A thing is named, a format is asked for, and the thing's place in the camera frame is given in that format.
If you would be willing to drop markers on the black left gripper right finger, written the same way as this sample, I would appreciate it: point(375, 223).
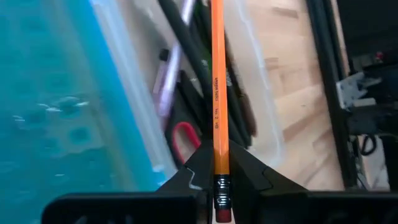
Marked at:
point(280, 208)

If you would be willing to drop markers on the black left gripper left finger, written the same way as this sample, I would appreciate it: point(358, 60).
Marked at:
point(155, 208)

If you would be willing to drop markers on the purple pen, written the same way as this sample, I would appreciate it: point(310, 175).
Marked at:
point(169, 84)

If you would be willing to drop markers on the orange pencil with eraser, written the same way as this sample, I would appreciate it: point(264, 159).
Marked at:
point(220, 93)

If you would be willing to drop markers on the thick black marker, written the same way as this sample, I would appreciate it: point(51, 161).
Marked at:
point(189, 53)

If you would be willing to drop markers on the green pen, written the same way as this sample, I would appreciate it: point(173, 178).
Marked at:
point(203, 31)

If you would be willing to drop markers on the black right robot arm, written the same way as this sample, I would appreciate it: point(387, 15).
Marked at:
point(376, 130)

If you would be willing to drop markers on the clear plastic supply box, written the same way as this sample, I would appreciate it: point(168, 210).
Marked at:
point(267, 77)

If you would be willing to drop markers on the blue plastic supply box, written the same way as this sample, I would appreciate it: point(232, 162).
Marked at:
point(62, 93)

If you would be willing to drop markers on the silver mounting bracket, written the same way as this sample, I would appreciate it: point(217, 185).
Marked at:
point(354, 90)

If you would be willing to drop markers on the black aluminium table frame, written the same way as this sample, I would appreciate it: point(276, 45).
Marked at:
point(329, 77)

